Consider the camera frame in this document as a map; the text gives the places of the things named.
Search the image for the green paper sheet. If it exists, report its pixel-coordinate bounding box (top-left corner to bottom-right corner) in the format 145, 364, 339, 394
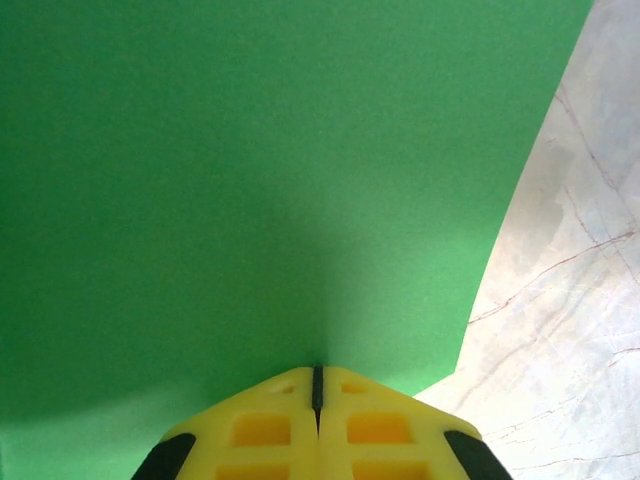
0, 0, 596, 480

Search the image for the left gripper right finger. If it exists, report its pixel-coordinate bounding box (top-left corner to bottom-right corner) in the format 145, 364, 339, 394
314, 366, 514, 480

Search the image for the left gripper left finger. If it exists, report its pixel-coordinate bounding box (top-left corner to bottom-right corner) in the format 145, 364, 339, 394
130, 366, 321, 480

